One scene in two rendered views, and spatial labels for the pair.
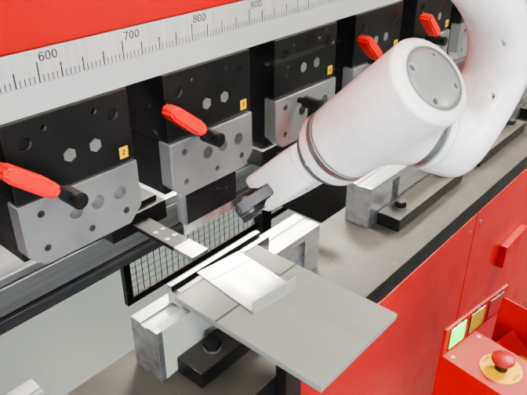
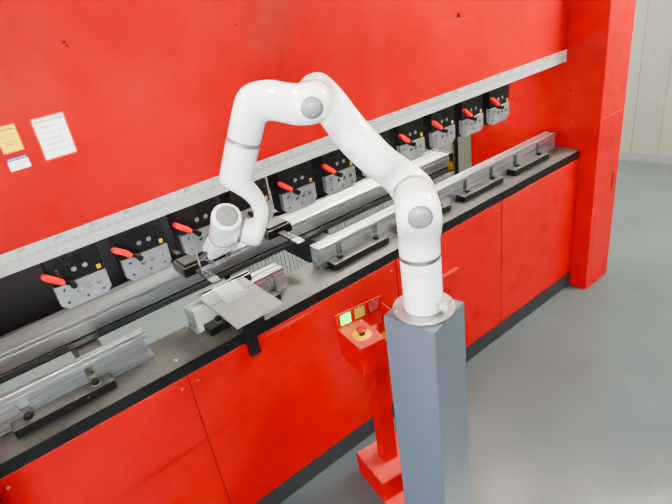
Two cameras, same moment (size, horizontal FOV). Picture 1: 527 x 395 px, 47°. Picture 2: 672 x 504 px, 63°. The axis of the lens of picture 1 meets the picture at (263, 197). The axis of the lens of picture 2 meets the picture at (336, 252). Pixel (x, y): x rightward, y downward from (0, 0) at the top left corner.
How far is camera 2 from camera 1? 1.17 m
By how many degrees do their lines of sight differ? 12
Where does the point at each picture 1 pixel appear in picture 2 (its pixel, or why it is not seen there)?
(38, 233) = (129, 269)
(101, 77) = (147, 216)
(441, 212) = (365, 260)
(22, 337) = not seen: hidden behind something
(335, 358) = (247, 317)
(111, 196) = (157, 256)
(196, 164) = (195, 243)
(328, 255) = (294, 283)
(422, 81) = (220, 218)
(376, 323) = (272, 305)
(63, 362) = not seen: hidden behind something
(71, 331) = not seen: hidden behind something
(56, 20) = (128, 201)
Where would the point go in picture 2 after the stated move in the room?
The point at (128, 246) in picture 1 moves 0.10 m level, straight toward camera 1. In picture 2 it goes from (198, 280) to (194, 293)
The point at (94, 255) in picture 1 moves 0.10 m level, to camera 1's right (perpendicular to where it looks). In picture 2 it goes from (180, 284) to (204, 283)
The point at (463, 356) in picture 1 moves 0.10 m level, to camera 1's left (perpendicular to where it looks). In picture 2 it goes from (348, 329) to (321, 329)
